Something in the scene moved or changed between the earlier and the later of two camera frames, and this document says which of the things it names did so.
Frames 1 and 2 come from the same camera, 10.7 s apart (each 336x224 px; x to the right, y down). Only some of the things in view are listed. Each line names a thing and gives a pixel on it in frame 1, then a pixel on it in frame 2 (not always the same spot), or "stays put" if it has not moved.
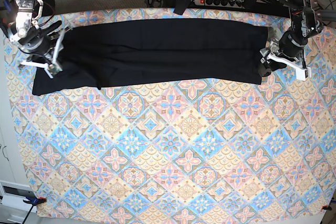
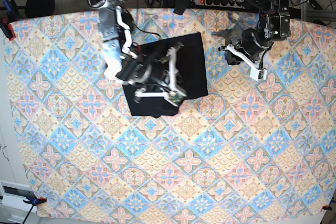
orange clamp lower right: (325, 207) stays put
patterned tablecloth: (192, 151) stays put
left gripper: (38, 42) -> (137, 68)
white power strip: (220, 2) stays put
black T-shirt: (217, 51) -> (191, 79)
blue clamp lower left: (34, 202) stays put
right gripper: (287, 44) -> (252, 43)
